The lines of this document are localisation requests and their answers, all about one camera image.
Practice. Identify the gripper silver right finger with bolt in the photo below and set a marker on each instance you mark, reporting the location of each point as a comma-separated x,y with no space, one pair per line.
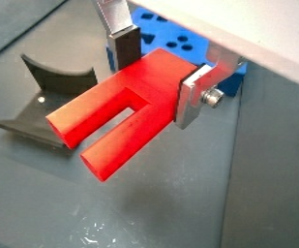
198,89

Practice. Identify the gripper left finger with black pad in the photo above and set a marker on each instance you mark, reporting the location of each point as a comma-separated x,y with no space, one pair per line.
123,33

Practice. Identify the red two-pronged square-circle object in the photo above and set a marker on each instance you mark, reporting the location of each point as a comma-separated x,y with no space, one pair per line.
143,87

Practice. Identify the dark grey curved fixture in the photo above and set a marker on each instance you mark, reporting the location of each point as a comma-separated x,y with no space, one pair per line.
59,87

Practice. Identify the blue foam shape-sorter block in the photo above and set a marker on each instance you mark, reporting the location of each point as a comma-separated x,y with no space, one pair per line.
160,33

